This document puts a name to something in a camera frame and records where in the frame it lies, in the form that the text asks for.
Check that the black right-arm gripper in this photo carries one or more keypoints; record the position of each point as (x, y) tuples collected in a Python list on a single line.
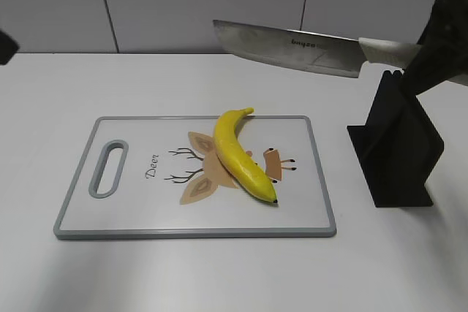
[(443, 53)]

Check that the steel cleaver white handle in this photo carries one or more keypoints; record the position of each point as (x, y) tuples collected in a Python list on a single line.
[(311, 52)]

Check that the yellow plastic banana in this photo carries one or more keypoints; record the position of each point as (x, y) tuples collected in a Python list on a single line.
[(235, 159)]

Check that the black knife stand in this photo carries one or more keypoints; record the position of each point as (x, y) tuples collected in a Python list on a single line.
[(397, 147)]

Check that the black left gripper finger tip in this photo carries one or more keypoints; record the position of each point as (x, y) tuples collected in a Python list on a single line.
[(8, 48)]

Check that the white grey-rimmed cutting board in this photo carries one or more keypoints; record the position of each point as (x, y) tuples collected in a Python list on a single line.
[(159, 177)]

